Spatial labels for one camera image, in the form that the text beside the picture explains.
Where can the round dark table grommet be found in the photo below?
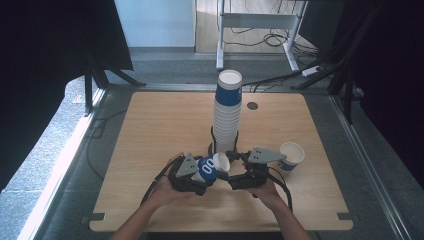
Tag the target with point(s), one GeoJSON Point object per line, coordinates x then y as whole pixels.
{"type": "Point", "coordinates": [252, 106]}

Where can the blue white paper cup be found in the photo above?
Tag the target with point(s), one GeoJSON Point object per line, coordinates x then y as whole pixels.
{"type": "Point", "coordinates": [208, 168]}
{"type": "Point", "coordinates": [293, 153]}

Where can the black metal stand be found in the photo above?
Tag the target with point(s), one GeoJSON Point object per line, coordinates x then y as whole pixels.
{"type": "Point", "coordinates": [88, 90]}
{"type": "Point", "coordinates": [348, 96]}

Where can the white metal desk frame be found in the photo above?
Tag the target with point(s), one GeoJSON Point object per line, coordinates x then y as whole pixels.
{"type": "Point", "coordinates": [256, 20]}

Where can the white power strip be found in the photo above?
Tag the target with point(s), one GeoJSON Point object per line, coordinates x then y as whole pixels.
{"type": "Point", "coordinates": [311, 70]}

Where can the aluminium floor rail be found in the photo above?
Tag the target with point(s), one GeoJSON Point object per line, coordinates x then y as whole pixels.
{"type": "Point", "coordinates": [63, 163]}
{"type": "Point", "coordinates": [366, 166]}

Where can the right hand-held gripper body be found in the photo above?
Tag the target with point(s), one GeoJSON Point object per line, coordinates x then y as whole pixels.
{"type": "Point", "coordinates": [256, 173]}

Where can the stack of white paper cups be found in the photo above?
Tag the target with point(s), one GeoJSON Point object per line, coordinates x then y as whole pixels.
{"type": "Point", "coordinates": [227, 126]}

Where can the black curtain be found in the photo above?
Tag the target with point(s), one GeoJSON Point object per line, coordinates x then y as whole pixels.
{"type": "Point", "coordinates": [33, 66]}
{"type": "Point", "coordinates": [393, 83]}

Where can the person's left hand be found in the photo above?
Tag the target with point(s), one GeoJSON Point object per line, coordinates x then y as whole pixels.
{"type": "Point", "coordinates": [163, 195]}

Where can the person's right hand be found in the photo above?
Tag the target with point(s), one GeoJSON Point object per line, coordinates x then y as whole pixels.
{"type": "Point", "coordinates": [268, 196]}

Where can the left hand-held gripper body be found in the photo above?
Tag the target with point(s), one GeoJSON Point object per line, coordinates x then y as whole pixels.
{"type": "Point", "coordinates": [186, 166]}

